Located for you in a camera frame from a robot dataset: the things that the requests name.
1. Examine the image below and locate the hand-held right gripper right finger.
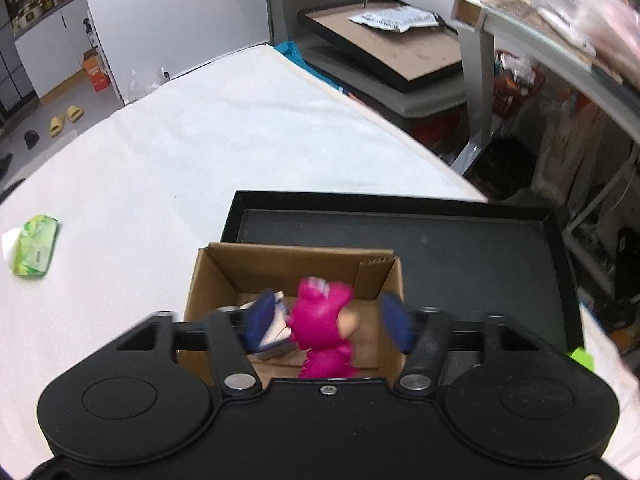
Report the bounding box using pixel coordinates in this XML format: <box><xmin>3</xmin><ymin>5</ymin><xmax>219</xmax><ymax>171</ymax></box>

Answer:
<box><xmin>380</xmin><ymin>294</ymin><xmax>540</xmax><ymax>396</ymax></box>

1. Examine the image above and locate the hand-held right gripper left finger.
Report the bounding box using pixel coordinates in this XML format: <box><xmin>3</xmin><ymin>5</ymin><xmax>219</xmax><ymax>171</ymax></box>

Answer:
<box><xmin>116</xmin><ymin>290</ymin><xmax>289</xmax><ymax>399</ymax></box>

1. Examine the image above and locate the pink bear figurine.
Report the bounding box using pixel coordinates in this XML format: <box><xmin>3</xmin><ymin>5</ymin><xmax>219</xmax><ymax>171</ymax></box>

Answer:
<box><xmin>286</xmin><ymin>276</ymin><xmax>360</xmax><ymax>381</ymax></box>

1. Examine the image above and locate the brown cardboard box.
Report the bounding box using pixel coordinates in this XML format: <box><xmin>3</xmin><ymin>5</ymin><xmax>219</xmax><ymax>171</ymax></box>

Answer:
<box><xmin>177</xmin><ymin>242</ymin><xmax>406</xmax><ymax>382</ymax></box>

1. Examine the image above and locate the green hexagonal container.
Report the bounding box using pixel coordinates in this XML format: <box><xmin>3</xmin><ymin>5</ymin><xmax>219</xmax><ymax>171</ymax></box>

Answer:
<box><xmin>567</xmin><ymin>347</ymin><xmax>597</xmax><ymax>374</ymax></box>

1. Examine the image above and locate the black shallow tray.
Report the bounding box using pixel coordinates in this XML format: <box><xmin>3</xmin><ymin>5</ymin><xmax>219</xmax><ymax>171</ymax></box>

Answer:
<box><xmin>219</xmin><ymin>190</ymin><xmax>587</xmax><ymax>377</ymax></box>

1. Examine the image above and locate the grey storage bin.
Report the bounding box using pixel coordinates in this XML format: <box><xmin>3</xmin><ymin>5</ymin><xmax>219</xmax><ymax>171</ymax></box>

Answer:
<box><xmin>305</xmin><ymin>44</ymin><xmax>469</xmax><ymax>118</ymax></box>

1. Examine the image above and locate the green tissue pack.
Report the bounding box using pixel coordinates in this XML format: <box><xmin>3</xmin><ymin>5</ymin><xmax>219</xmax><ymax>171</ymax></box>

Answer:
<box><xmin>2</xmin><ymin>214</ymin><xmax>61</xmax><ymax>277</ymax></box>

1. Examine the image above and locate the beige paper bag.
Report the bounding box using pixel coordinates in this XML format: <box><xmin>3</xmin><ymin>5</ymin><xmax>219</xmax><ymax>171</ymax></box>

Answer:
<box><xmin>531</xmin><ymin>94</ymin><xmax>609</xmax><ymax>207</ymax></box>

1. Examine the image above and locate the orange plastic basket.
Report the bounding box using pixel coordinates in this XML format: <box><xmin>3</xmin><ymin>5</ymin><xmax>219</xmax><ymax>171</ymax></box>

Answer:
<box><xmin>492</xmin><ymin>64</ymin><xmax>547</xmax><ymax>121</ymax></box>

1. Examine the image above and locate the crumpled clear plastic bag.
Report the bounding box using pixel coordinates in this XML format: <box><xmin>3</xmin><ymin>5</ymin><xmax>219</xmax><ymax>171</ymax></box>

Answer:
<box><xmin>129</xmin><ymin>66</ymin><xmax>172</xmax><ymax>102</ymax></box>

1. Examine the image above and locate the teal cloth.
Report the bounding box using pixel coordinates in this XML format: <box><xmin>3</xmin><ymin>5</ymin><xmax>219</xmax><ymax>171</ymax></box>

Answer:
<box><xmin>273</xmin><ymin>41</ymin><xmax>304</xmax><ymax>66</ymax></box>

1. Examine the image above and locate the grey metal desk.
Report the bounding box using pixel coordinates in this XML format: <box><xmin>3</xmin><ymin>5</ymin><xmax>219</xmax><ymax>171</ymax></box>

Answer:
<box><xmin>451</xmin><ymin>0</ymin><xmax>640</xmax><ymax>311</ymax></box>

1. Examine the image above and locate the orange cardboard box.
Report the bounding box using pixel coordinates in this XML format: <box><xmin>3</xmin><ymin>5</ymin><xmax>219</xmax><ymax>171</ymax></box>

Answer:
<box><xmin>81</xmin><ymin>49</ymin><xmax>111</xmax><ymax>93</ymax></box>

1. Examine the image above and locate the white plastic mail package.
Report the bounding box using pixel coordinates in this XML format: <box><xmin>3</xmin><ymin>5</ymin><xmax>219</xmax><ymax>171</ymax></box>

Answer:
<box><xmin>348</xmin><ymin>3</ymin><xmax>440</xmax><ymax>34</ymax></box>

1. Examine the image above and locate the white cabinet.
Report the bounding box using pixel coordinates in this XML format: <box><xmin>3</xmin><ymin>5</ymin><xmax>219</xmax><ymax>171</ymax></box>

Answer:
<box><xmin>12</xmin><ymin>0</ymin><xmax>102</xmax><ymax>106</ymax></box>

